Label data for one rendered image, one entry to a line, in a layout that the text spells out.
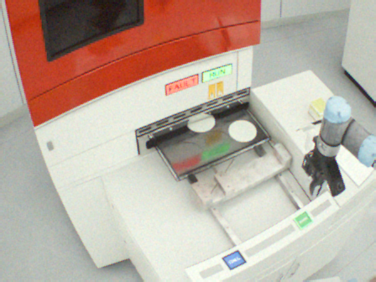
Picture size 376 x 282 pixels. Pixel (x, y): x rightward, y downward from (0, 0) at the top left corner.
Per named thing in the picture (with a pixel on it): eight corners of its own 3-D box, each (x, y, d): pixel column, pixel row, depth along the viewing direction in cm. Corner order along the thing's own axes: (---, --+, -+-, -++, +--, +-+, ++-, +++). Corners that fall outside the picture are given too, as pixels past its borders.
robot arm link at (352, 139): (384, 144, 92) (357, 121, 98) (381, 142, 83) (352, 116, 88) (371, 169, 94) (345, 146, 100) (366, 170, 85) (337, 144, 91)
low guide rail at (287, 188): (236, 127, 173) (236, 121, 170) (240, 124, 173) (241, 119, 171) (303, 219, 144) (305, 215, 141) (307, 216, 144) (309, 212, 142)
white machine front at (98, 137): (56, 188, 154) (30, 115, 123) (245, 112, 178) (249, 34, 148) (58, 194, 152) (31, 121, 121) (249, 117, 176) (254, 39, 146)
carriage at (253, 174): (189, 195, 149) (189, 190, 147) (278, 153, 160) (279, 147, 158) (201, 212, 145) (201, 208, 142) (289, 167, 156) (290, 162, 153)
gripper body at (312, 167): (318, 157, 115) (326, 128, 106) (332, 178, 110) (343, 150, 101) (300, 169, 113) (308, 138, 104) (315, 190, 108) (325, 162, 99)
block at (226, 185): (213, 180, 150) (213, 174, 148) (222, 175, 151) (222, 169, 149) (225, 196, 145) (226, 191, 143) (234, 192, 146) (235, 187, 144)
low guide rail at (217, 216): (169, 154, 165) (169, 148, 162) (174, 151, 165) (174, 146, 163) (240, 256, 136) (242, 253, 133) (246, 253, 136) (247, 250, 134)
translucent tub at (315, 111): (306, 114, 157) (309, 101, 152) (318, 108, 160) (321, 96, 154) (317, 127, 153) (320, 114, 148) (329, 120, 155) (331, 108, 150)
